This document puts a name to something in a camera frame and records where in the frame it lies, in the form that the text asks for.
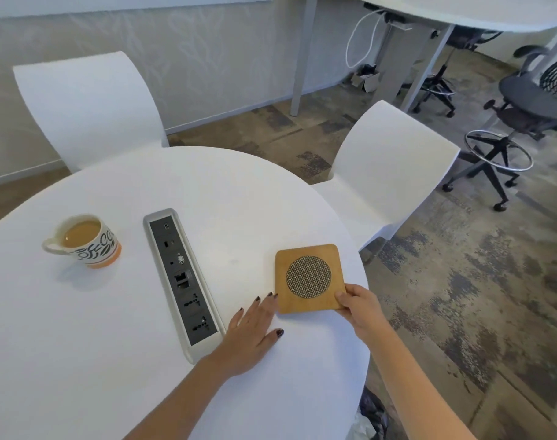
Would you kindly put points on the person's left hand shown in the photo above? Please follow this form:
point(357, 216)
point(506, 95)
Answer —
point(246, 339)

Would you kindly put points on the person's right hand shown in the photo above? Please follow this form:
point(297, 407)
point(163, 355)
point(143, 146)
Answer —
point(368, 311)

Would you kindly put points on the person's left little finger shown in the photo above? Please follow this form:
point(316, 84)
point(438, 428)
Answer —
point(237, 318)

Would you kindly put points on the person's right thumb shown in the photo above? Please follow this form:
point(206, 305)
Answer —
point(343, 303)

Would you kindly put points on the person's left middle finger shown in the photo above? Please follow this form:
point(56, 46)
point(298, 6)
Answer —
point(264, 306)

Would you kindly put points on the person's left thumb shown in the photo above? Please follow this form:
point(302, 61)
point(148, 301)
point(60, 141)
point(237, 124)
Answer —
point(273, 339)

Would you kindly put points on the square wooden coaster with mesh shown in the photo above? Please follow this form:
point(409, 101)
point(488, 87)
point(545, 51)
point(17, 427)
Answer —
point(306, 277)

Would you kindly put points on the person's left forearm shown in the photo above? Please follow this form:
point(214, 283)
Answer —
point(182, 403)

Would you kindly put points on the person's right forearm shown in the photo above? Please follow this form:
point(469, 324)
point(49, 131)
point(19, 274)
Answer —
point(416, 389)

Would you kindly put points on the grey table socket panel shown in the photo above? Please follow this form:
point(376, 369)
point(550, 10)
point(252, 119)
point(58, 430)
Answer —
point(184, 281)

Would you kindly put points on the black plastic bag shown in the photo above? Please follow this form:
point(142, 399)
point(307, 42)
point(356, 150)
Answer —
point(375, 414)

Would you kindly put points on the white curved chair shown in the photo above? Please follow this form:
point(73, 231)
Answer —
point(95, 105)
point(388, 174)

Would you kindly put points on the patterned coffee mug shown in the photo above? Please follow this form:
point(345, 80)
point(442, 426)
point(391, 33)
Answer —
point(95, 251)

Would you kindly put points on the milky coffee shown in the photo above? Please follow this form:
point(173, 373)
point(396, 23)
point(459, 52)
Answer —
point(82, 232)

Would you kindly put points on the small open cardboard box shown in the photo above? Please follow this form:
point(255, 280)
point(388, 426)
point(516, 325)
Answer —
point(366, 80)

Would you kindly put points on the black mesh office stool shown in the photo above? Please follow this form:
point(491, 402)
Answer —
point(443, 84)
point(526, 105)

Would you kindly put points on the white high table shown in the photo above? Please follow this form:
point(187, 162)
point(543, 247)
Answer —
point(466, 9)

